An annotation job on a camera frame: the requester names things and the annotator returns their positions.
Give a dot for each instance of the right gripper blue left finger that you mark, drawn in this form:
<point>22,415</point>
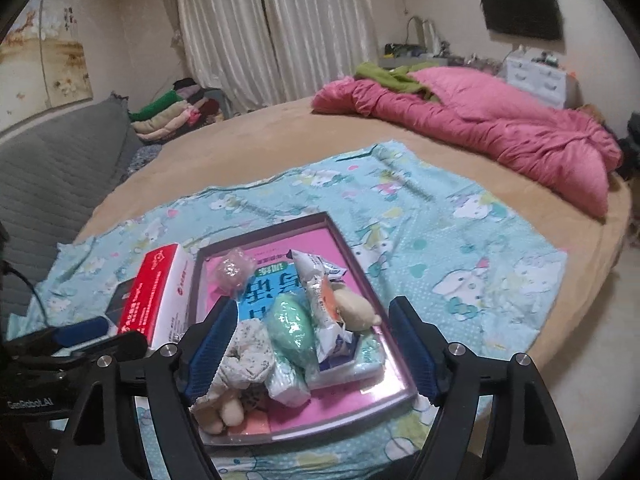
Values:
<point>203,347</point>

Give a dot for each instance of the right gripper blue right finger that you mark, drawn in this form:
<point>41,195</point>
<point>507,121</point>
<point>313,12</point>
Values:
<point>420,345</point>

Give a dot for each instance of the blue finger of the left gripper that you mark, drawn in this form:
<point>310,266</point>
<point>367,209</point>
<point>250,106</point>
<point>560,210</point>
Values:
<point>78,333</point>

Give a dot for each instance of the pink dress teddy bear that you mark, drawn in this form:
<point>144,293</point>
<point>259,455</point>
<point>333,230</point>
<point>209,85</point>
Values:
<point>215,416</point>

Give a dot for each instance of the purple dress teddy bear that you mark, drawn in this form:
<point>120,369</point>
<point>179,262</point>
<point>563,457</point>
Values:
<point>356,311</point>

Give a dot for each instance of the green soft ball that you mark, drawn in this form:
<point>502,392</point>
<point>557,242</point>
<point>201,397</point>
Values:
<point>290,330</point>

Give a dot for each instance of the white snack packet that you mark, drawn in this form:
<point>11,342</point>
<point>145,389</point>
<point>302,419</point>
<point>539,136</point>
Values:
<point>335,344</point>

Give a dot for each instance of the white pocket tissue pack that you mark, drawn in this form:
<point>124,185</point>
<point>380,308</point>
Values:
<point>285,385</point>

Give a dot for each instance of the dark small box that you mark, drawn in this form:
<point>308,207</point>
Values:
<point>118,301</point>

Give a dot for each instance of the red tissue pack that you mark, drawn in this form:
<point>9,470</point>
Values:
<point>158,302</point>

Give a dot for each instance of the Hello Kitty blue cloth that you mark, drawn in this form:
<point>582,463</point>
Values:
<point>468,263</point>

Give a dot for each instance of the dark framed pink tray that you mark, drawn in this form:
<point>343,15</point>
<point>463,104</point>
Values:
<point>267,421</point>

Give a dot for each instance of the grey quilted sofa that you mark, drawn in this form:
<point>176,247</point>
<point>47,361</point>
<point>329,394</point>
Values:
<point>53,177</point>

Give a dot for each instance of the dark floral cushion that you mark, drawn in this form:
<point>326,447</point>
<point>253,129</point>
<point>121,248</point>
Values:
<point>142,157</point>

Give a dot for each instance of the stack of folded clothes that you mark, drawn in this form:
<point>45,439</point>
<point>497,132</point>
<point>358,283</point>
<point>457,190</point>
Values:
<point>186,107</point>

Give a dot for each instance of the pink quilted duvet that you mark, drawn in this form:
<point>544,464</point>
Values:
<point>564,150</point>

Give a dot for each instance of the green blanket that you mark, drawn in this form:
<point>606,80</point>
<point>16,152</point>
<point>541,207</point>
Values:
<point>397,80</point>

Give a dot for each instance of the cluttered desk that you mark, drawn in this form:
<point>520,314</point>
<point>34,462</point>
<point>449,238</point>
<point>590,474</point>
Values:
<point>423,45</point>

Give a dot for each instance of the white drawer cabinet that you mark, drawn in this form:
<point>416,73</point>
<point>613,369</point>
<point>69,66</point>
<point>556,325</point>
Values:
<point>552,86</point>

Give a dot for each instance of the white curtains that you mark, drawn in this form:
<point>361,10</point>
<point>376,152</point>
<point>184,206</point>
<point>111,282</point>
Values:
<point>266,52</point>

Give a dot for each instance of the wall painting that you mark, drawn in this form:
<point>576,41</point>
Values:
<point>43,63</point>

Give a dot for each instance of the black wall television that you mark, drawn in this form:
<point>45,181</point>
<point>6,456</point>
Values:
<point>537,19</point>

